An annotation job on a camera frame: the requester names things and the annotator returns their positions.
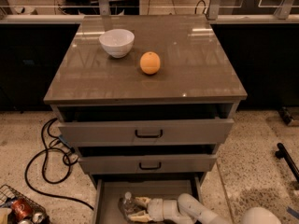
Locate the orange fruit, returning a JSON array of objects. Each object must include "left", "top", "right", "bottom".
[{"left": 140, "top": 51, "right": 161, "bottom": 75}]

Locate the clear plastic water bottle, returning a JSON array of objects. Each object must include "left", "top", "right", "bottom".
[{"left": 118, "top": 191, "right": 142, "bottom": 221}]

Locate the white ceramic bowl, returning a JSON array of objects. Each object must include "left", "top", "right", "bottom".
[{"left": 99, "top": 29, "right": 135, "bottom": 58}]

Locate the red soda can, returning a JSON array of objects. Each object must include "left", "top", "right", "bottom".
[{"left": 11, "top": 199, "right": 33, "bottom": 221}]

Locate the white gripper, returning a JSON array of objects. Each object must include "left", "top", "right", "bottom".
[{"left": 128, "top": 197, "right": 164, "bottom": 223}]

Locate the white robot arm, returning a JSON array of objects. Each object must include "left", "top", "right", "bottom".
[{"left": 122, "top": 192, "right": 282, "bottom": 224}]

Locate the bottom grey drawer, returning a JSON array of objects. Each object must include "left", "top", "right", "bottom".
[{"left": 91, "top": 178, "right": 202, "bottom": 224}]

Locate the grey drawer cabinet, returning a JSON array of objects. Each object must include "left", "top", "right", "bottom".
[{"left": 43, "top": 14, "right": 249, "bottom": 224}]

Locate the black bar on floor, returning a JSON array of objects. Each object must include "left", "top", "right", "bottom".
[{"left": 275, "top": 143, "right": 299, "bottom": 183}]

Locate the black floor cable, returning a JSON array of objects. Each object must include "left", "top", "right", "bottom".
[{"left": 24, "top": 118, "right": 95, "bottom": 212}]

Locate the black wire basket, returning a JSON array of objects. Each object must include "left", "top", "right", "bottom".
[{"left": 0, "top": 185, "right": 50, "bottom": 224}]

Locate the middle grey drawer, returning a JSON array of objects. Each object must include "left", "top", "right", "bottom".
[{"left": 79, "top": 154, "right": 217, "bottom": 175}]

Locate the grey drawer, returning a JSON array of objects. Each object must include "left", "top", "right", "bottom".
[
  {"left": 91, "top": 178, "right": 202, "bottom": 224},
  {"left": 79, "top": 154, "right": 217, "bottom": 175},
  {"left": 59, "top": 119, "right": 234, "bottom": 147}
]

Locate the top grey drawer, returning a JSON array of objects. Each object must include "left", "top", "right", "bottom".
[{"left": 59, "top": 119, "right": 234, "bottom": 147}]

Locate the silver can top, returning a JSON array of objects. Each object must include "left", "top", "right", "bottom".
[{"left": 32, "top": 212, "right": 45, "bottom": 224}]

